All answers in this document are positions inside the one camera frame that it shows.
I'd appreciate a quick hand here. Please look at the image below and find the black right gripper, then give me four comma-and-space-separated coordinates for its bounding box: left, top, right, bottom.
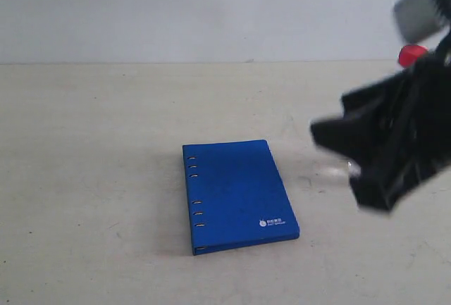
310, 35, 450, 212

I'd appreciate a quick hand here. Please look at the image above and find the clear plastic water bottle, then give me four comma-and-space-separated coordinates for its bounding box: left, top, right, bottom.
320, 44, 430, 188

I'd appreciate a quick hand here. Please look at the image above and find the blue ring binder notebook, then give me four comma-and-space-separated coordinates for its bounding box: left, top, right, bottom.
183, 139, 301, 256

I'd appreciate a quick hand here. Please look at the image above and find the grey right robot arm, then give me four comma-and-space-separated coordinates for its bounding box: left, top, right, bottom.
310, 0, 450, 212

